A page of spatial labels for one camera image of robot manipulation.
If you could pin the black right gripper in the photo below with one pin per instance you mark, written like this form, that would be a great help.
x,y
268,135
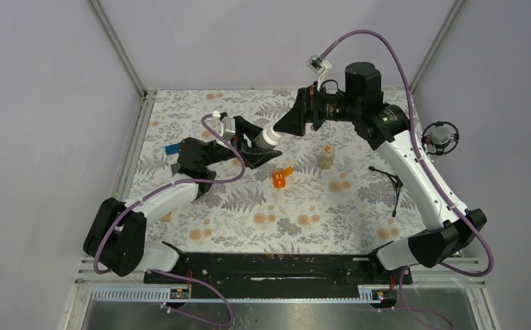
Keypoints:
x,y
294,123

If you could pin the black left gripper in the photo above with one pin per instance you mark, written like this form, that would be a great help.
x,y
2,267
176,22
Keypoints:
x,y
253,158

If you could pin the white blue pill bottle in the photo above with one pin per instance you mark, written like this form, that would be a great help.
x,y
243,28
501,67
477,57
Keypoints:
x,y
268,138

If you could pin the clear pill bottle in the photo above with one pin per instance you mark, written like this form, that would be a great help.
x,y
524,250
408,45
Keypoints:
x,y
326,157

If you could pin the orange pill organizer box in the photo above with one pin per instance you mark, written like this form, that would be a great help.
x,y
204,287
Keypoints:
x,y
279,177

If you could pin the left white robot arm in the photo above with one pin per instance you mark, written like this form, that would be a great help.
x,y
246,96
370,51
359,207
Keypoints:
x,y
116,239

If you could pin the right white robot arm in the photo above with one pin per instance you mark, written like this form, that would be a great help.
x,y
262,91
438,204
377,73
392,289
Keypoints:
x,y
450,224

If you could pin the blue toy brick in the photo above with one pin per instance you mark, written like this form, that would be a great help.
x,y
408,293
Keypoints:
x,y
172,149

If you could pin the floral patterned mat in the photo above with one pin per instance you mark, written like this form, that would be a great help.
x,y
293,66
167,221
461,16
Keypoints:
x,y
340,210

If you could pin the tan wooden block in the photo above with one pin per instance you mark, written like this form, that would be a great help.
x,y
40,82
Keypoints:
x,y
166,218

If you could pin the microphone on black stand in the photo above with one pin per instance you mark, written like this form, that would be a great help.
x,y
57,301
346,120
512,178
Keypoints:
x,y
437,139

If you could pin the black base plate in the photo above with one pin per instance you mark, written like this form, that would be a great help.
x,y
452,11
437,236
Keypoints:
x,y
331,265

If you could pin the aluminium frame rail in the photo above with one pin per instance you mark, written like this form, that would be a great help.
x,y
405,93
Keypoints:
x,y
141,286

